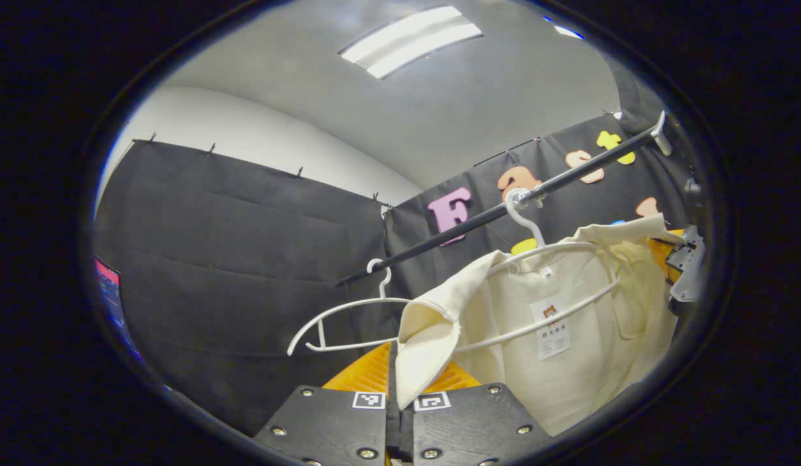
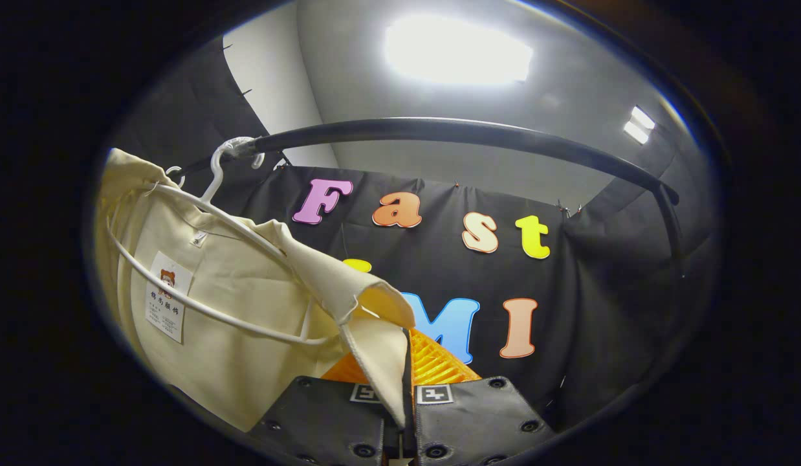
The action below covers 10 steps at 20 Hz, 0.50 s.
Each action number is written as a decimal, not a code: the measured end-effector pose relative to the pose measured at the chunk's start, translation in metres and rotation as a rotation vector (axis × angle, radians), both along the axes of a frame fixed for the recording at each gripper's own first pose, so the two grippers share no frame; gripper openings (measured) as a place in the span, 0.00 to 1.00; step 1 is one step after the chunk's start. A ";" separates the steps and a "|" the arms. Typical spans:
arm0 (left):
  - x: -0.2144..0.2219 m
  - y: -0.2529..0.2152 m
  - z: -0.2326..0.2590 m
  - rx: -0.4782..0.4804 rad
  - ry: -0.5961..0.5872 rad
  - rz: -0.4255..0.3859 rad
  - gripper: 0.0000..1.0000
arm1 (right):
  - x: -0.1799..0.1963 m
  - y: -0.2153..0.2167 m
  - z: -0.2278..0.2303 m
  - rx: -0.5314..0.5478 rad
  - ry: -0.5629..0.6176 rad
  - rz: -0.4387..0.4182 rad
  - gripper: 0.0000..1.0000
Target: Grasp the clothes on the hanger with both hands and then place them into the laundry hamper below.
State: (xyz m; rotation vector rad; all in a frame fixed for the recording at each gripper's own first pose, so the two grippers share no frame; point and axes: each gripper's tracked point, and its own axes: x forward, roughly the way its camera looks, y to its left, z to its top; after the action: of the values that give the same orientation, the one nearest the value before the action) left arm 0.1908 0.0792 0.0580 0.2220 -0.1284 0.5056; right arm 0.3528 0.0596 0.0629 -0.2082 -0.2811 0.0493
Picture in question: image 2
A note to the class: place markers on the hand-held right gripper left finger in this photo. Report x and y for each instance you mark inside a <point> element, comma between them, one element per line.
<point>323,414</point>

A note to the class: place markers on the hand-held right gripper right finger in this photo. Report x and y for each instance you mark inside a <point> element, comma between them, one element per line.
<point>471,414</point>

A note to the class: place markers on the cream shirt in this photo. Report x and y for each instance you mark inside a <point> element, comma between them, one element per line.
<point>245,362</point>

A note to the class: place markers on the white plastic hanger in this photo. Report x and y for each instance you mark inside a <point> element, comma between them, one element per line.
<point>214,175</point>
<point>168,175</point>

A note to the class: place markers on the black clothes rack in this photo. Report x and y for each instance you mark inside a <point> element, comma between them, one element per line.
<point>439,128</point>

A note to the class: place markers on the small ceiling light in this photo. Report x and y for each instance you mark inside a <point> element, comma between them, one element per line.
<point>640,124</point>

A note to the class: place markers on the large ceiling light panel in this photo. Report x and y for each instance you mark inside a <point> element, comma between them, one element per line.
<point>459,50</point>

